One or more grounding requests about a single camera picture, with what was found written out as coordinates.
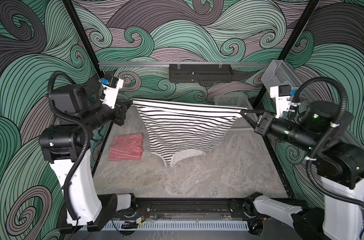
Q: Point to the aluminium wall rail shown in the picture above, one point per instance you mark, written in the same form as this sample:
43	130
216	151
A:
156	64

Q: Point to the black wall mounted tray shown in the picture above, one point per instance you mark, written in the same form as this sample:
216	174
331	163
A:
202	74

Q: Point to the clear plastic wall bin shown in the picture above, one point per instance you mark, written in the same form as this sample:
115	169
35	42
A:
280	73

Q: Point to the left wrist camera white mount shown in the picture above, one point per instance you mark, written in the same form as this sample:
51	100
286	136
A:
110	89

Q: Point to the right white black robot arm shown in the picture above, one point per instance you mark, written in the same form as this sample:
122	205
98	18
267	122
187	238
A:
333	167

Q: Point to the red white striped tank top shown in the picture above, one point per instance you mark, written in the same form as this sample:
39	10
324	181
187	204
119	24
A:
127	147

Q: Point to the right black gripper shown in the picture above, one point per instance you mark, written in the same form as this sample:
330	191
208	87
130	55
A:
272	125

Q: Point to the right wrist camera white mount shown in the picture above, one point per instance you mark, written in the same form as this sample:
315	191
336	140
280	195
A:
283	96

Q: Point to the black white striped tank top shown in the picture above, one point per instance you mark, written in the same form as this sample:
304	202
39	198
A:
178	131

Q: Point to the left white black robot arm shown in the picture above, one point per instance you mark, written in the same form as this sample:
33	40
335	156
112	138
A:
67	148

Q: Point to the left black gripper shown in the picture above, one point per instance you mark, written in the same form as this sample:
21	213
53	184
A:
120	110

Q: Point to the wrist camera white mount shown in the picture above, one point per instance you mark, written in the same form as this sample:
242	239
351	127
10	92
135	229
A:
283	96
110	89

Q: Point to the white slotted cable duct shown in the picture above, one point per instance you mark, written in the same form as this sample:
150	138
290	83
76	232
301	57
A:
193	226

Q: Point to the white plastic laundry basket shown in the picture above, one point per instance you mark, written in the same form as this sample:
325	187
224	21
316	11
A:
239	100

